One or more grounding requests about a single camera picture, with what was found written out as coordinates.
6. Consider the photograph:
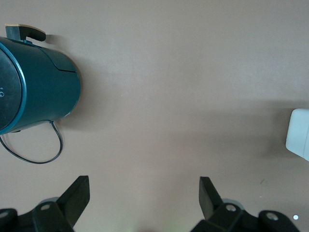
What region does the black kettle cable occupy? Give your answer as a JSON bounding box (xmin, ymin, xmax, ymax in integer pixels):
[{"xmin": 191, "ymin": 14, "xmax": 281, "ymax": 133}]
[{"xmin": 0, "ymin": 120, "xmax": 64, "ymax": 165}]

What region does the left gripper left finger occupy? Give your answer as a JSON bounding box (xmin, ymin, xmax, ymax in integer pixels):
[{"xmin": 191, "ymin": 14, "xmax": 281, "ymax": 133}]
[{"xmin": 0, "ymin": 175, "xmax": 91, "ymax": 232}]

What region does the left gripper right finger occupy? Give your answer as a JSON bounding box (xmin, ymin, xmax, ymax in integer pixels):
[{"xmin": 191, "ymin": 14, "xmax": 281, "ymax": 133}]
[{"xmin": 198, "ymin": 176, "xmax": 300, "ymax": 232}]

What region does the teal electric kettle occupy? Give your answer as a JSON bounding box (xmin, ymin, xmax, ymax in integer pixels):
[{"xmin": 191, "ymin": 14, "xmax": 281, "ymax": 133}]
[{"xmin": 0, "ymin": 23, "xmax": 81, "ymax": 135}]

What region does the white square trash bin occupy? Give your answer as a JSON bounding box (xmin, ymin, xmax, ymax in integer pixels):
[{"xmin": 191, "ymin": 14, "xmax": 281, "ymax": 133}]
[{"xmin": 285, "ymin": 108, "xmax": 309, "ymax": 162}]

